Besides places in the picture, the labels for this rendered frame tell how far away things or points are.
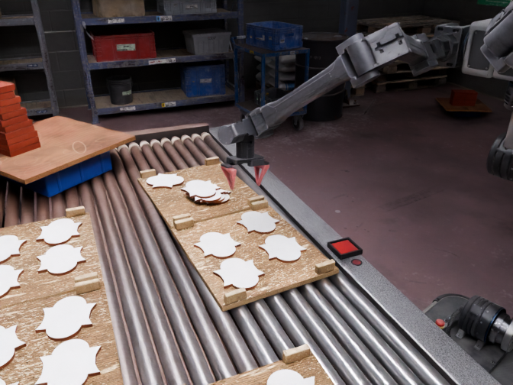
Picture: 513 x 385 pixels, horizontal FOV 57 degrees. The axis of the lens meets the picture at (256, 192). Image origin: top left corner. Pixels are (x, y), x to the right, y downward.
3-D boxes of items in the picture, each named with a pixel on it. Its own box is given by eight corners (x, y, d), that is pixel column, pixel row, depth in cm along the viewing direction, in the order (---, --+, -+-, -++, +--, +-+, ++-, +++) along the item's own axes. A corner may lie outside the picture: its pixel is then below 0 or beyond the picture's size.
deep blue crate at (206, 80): (218, 86, 617) (217, 57, 600) (226, 94, 582) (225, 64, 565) (180, 89, 603) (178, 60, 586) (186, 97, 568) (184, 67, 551)
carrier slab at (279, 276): (269, 208, 163) (269, 205, 162) (339, 273, 130) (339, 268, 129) (171, 233, 149) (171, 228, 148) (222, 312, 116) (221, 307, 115)
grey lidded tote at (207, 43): (220, 47, 592) (220, 27, 581) (232, 52, 564) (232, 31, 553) (183, 51, 572) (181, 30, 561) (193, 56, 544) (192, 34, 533)
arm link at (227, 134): (276, 132, 139) (265, 105, 140) (254, 137, 130) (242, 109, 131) (247, 147, 147) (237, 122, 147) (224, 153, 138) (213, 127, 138)
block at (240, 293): (244, 294, 120) (244, 286, 118) (247, 299, 118) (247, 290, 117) (223, 301, 117) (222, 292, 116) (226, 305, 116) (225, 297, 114)
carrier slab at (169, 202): (221, 164, 196) (220, 161, 195) (267, 207, 164) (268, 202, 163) (137, 182, 182) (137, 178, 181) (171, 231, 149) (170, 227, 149)
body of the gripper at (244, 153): (225, 162, 147) (225, 138, 145) (253, 159, 152) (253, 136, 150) (236, 166, 141) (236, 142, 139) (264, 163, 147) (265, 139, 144)
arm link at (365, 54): (414, 54, 103) (395, 12, 103) (358, 82, 110) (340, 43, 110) (440, 64, 142) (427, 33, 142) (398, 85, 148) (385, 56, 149)
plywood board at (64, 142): (58, 118, 218) (57, 114, 217) (135, 140, 194) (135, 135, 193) (-54, 153, 180) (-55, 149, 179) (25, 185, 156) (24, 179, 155)
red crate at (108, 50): (150, 51, 567) (147, 27, 555) (157, 58, 530) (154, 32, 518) (92, 56, 545) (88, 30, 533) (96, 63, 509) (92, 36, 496)
